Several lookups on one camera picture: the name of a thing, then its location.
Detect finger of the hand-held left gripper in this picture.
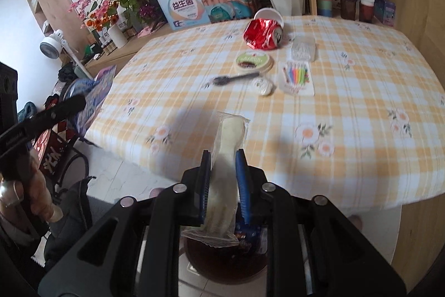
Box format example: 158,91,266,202
17,93,87,138

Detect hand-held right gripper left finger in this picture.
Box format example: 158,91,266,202
38,150,213,297

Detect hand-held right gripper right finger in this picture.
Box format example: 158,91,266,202
234,149,407,297

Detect blue pink snack packet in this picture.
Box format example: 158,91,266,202
68,65,116,138

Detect white plastic packet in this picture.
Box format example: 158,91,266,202
181,111,251,247

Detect maroon trash bin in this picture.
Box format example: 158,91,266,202
148,187,272,285

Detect black plastic spork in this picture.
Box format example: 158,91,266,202
213,72,261,87

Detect small white packet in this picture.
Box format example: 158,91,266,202
250,78,273,96

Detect colourful candle packet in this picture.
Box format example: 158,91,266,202
277,60,315,96

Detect round green printed lid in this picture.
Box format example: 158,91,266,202
234,51,273,75

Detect clear plastic packet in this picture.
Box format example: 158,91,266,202
290,36,318,62

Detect crushed red can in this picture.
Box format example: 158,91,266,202
243,18,283,50

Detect white paper cup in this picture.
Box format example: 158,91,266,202
254,8,285,30

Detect person's left hand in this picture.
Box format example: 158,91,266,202
0,163,65,224

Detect pile of dark clothes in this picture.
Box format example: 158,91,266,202
57,62,86,84

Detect red printed bag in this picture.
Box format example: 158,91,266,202
33,119,75,176

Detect white standing fan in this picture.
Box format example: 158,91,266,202
39,29,94,80

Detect low wooden cabinet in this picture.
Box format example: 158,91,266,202
85,20,174,75

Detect row of small brown bottles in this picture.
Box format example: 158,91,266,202
88,27,136,56

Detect white vase orange flowers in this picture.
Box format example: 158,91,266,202
85,10,128,49

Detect person's foot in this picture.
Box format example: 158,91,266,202
348,213,364,231

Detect pink floral pouch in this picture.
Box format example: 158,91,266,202
137,20,167,38

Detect purple artificial flowers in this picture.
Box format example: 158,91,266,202
139,3,164,23

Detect white pastel printed box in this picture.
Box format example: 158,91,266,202
155,0,211,31

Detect peach teal wrapped pack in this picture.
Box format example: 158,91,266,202
202,0,259,23

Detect brown glass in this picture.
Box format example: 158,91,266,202
341,0,359,20

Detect red cup white rim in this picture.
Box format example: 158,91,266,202
358,0,375,23

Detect small blue box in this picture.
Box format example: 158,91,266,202
374,0,397,27

